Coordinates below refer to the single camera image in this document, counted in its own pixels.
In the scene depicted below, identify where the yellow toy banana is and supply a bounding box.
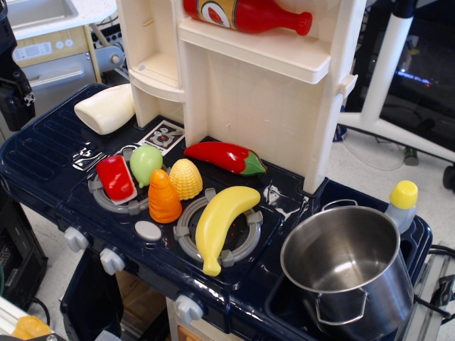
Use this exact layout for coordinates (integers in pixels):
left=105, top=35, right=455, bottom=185
left=195, top=186, right=261, bottom=276

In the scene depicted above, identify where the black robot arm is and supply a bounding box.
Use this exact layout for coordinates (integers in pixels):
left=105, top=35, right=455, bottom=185
left=1, top=1, right=36, bottom=131

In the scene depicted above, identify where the stainless steel pot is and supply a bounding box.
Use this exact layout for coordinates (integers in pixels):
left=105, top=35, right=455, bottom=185
left=280, top=205, right=413, bottom=340

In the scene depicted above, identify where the red toy chili pepper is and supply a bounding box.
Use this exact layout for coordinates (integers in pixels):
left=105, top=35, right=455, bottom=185
left=183, top=141, right=267, bottom=176

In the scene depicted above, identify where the yellow toy corn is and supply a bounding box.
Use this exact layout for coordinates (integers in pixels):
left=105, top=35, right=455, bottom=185
left=169, top=158, right=203, bottom=200

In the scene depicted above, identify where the orange toy carrot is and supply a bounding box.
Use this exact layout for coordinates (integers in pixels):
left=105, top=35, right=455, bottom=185
left=148, top=169, right=183, bottom=224

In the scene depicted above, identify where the green toy pear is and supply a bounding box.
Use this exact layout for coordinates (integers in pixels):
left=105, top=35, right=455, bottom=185
left=129, top=145, right=163, bottom=188

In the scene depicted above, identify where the cream toy kitchen shelf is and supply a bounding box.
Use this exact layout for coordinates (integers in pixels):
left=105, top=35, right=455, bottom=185
left=117, top=1, right=365, bottom=193

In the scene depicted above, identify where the navy toy kitchen counter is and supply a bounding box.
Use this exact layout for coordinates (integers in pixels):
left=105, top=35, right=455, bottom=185
left=1, top=85, right=432, bottom=340

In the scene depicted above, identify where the grey oval button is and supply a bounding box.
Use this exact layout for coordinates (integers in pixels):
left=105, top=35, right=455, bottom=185
left=134, top=220, right=162, bottom=242

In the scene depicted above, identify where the red toy apple slice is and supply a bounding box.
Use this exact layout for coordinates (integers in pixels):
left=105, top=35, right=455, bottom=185
left=96, top=155, right=137, bottom=205

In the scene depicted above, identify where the cream toy bottle lying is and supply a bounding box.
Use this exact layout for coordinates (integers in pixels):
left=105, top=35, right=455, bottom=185
left=74, top=84, right=136, bottom=135

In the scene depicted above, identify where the grey stove knob right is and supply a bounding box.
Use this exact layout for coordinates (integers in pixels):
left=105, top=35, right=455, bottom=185
left=175, top=295, right=204, bottom=324

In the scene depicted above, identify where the grey stove knob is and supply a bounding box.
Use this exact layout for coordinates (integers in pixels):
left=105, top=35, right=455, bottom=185
left=64, top=227, right=90, bottom=253
left=100, top=248, right=126, bottom=276
left=175, top=295, right=204, bottom=324

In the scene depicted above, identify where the grey stove knob middle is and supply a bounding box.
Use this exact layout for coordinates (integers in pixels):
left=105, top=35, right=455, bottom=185
left=100, top=248, right=126, bottom=276

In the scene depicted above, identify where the red toy ketchup bottle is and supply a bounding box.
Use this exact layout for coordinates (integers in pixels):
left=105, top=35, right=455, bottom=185
left=183, top=0, right=313, bottom=36

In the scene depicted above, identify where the grey stove knob left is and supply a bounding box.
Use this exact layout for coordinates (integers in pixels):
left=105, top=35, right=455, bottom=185
left=64, top=227, right=90, bottom=253

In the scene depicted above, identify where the yellow capped grey bottle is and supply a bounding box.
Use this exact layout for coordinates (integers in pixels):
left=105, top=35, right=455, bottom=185
left=385, top=180, right=418, bottom=234

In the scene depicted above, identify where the green can on floor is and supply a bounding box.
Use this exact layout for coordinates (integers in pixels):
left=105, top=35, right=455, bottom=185
left=404, top=147, right=419, bottom=166

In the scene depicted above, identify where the wooden grey cabinet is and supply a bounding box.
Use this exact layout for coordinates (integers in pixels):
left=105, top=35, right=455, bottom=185
left=1, top=1, right=124, bottom=117

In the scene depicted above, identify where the black caster wheel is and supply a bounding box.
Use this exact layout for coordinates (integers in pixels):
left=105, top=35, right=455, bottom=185
left=442, top=166, right=455, bottom=190

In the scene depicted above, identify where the black box on floor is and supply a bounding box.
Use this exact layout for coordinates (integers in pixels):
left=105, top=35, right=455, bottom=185
left=1, top=190, right=48, bottom=310

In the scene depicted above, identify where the yellow sponge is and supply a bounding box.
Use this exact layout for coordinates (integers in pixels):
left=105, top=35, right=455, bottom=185
left=11, top=315, right=52, bottom=340

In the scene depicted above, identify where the grey right burner ring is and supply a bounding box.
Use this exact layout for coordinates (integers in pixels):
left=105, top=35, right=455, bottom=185
left=173, top=188, right=264, bottom=269

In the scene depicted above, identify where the grey burner ring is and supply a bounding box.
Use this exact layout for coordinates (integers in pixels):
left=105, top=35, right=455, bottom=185
left=173, top=188, right=264, bottom=269
left=87, top=147, right=168, bottom=216

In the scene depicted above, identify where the grey left burner ring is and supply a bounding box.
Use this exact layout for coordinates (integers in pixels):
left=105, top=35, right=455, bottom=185
left=87, top=147, right=168, bottom=216

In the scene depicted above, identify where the white stand frame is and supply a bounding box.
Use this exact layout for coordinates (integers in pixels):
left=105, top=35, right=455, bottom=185
left=338, top=1, right=454, bottom=162

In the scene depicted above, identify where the aluminium rail frame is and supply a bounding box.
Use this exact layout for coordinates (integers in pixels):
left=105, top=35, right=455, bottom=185
left=395, top=242, right=454, bottom=340

